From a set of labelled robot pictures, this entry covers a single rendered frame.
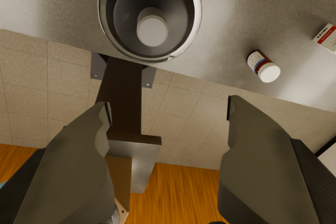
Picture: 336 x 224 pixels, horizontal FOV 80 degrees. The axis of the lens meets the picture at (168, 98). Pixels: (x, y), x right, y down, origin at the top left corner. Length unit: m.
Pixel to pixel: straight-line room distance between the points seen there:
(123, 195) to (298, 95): 0.60
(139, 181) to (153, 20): 0.76
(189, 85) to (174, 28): 1.50
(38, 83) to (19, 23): 1.33
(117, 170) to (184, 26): 0.57
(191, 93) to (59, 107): 1.13
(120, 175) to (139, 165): 0.11
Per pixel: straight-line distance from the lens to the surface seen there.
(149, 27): 0.18
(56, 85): 1.80
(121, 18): 0.21
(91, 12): 0.47
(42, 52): 1.68
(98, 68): 1.61
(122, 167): 0.72
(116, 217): 0.70
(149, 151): 0.72
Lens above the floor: 1.39
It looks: 52 degrees down
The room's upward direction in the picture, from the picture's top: 171 degrees clockwise
